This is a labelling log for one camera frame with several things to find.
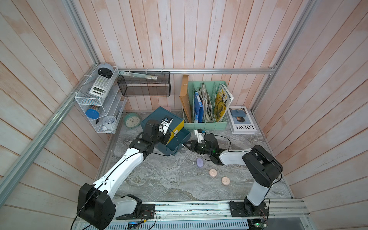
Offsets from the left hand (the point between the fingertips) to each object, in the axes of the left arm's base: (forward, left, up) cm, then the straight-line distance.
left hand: (166, 131), depth 81 cm
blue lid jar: (+5, +40, +10) cm, 41 cm away
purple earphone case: (-10, -20, -19) cm, 30 cm away
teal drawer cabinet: (+3, -7, -7) cm, 11 cm away
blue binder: (+19, -20, -1) cm, 28 cm away
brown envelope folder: (+18, -10, +10) cm, 23 cm away
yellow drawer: (+3, -8, -1) cm, 8 cm away
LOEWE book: (+24, -55, -18) cm, 63 cm away
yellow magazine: (+30, -39, -1) cm, 49 cm away
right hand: (-2, -10, -10) cm, 14 cm away
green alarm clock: (+20, +28, -13) cm, 37 cm away
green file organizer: (+42, -32, +1) cm, 52 cm away
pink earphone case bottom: (-22, -34, -19) cm, 45 cm away
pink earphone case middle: (-17, -28, -20) cm, 38 cm away
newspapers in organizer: (+21, -27, -6) cm, 35 cm away
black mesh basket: (+43, +19, +3) cm, 47 cm away
